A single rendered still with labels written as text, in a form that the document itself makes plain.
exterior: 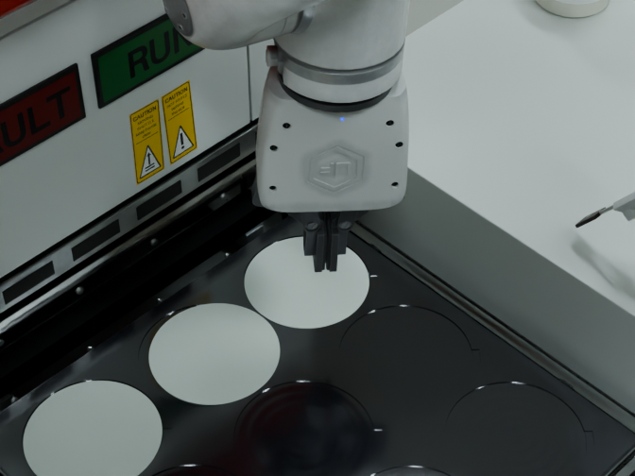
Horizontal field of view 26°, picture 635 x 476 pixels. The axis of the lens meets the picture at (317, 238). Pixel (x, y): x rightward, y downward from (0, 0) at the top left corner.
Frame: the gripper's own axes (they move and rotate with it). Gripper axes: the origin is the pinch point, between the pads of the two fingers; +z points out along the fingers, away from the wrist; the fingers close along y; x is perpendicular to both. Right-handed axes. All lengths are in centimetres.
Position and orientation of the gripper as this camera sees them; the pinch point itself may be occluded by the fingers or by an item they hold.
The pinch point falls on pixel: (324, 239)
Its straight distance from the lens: 99.5
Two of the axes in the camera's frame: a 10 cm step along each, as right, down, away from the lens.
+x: -0.9, -7.0, 7.0
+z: -0.4, 7.1, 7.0
